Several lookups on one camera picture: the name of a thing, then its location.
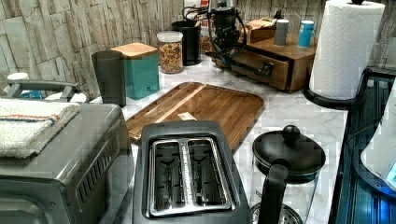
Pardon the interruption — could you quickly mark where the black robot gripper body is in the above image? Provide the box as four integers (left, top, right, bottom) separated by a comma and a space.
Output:
210, 7, 241, 59

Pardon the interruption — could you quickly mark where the wooden drawer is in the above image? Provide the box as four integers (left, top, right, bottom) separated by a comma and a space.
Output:
214, 50, 290, 91

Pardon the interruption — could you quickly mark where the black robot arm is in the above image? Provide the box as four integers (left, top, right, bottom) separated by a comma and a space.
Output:
207, 0, 241, 59

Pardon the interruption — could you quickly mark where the wooden tea bag tray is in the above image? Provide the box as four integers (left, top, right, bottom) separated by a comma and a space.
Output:
247, 18, 276, 43

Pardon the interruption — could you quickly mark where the black utensil crock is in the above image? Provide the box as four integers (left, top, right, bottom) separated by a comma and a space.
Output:
172, 21, 201, 66

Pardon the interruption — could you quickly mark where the grey cylindrical canister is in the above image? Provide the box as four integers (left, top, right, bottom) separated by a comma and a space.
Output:
274, 19, 289, 46

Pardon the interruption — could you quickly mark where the clear jar with nuts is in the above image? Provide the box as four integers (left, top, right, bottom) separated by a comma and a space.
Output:
157, 31, 183, 74

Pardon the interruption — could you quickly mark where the wooden cutting board tray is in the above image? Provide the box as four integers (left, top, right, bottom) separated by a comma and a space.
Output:
126, 82, 264, 153

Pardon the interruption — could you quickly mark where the wooden organizer cabinet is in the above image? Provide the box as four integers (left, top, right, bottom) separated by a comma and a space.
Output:
244, 35, 316, 92

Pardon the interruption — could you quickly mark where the blue cylindrical canister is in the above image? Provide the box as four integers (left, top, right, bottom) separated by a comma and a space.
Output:
297, 21, 314, 48

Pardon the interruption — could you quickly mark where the teal canister wooden lid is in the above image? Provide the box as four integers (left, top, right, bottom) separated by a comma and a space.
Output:
112, 42, 160, 100

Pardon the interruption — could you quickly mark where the paper towel roll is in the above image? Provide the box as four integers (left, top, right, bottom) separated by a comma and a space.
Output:
309, 0, 385, 94

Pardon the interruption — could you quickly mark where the dark grey cup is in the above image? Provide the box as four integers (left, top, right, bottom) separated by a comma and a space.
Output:
92, 50, 126, 107

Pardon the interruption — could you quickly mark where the black paper towel holder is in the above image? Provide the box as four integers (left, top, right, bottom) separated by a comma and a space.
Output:
303, 67, 374, 110

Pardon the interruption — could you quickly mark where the glass french press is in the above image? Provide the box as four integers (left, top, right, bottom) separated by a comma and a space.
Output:
252, 125, 326, 224

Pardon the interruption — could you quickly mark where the black silver toaster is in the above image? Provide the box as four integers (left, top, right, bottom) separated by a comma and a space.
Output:
132, 120, 251, 224

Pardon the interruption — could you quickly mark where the silver toaster oven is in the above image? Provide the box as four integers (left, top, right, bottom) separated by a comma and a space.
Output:
1, 80, 134, 224

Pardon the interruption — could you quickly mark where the blue white bottle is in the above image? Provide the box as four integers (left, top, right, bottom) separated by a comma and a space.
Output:
7, 72, 44, 100

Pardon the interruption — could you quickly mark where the folded white towel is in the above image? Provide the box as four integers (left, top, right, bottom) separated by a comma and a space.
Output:
0, 99, 80, 159

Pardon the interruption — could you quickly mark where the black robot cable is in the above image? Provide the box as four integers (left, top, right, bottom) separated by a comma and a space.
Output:
181, 5, 248, 54

